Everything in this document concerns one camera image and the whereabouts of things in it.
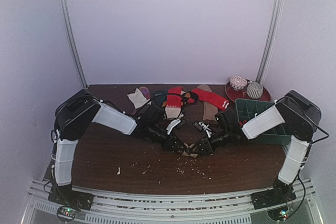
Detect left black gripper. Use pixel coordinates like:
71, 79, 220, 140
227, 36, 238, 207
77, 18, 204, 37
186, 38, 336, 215
146, 126, 185, 153

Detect brown beige argyle sock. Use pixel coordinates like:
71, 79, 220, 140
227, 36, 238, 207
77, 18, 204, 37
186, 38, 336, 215
178, 143, 199, 158

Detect red snowflake sock pair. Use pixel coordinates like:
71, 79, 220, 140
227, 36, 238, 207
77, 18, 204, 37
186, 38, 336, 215
239, 120, 247, 127

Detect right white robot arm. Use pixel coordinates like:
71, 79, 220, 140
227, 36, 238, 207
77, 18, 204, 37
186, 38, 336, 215
228, 90, 322, 204

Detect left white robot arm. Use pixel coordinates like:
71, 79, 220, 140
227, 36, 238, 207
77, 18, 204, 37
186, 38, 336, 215
51, 89, 187, 205

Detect red white zigzag sock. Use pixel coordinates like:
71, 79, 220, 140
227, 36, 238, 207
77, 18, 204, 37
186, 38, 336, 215
165, 87, 182, 120

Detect dark blue sock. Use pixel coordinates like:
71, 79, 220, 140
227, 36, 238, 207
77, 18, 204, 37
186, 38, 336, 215
152, 90, 167, 107

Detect purple orange striped sock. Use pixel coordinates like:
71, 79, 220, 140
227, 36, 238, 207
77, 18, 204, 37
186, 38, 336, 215
132, 86, 152, 114

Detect tan brown sock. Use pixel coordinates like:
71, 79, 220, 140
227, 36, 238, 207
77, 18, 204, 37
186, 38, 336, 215
198, 84, 218, 121

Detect orange brown argyle sock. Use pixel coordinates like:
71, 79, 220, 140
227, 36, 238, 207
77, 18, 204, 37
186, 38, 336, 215
181, 91, 198, 106

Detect red sock white cuff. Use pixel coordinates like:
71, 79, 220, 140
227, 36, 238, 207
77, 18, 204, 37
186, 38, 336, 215
192, 88, 229, 110

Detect green divided organizer tray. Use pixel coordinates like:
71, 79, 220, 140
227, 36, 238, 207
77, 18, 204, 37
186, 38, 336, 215
235, 99, 291, 145

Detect red round plate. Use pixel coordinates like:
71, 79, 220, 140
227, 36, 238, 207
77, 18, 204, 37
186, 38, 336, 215
225, 80, 271, 103

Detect white red patterned bowl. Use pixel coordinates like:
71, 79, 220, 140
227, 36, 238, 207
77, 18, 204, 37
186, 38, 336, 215
229, 76, 248, 91

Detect grey striped cup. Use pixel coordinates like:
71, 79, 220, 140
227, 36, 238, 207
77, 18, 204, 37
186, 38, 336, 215
246, 81, 264, 99

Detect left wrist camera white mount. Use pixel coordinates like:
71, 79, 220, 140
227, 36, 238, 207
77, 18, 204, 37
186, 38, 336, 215
166, 119, 181, 135

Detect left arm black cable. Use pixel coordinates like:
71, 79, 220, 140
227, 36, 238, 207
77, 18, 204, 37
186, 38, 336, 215
136, 92, 192, 117

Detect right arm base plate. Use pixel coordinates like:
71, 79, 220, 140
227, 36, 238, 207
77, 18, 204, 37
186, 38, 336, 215
251, 189, 297, 210

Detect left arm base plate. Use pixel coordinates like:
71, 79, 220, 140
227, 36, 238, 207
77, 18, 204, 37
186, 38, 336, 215
48, 190, 93, 210

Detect right aluminium frame post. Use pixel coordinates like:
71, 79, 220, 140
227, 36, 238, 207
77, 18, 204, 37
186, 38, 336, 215
256, 0, 284, 85

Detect aluminium frame post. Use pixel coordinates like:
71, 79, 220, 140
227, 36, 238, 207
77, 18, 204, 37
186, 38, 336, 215
60, 0, 88, 89
256, 0, 284, 85

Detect left aluminium frame post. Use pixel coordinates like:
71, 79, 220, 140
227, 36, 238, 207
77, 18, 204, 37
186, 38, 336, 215
60, 0, 88, 89

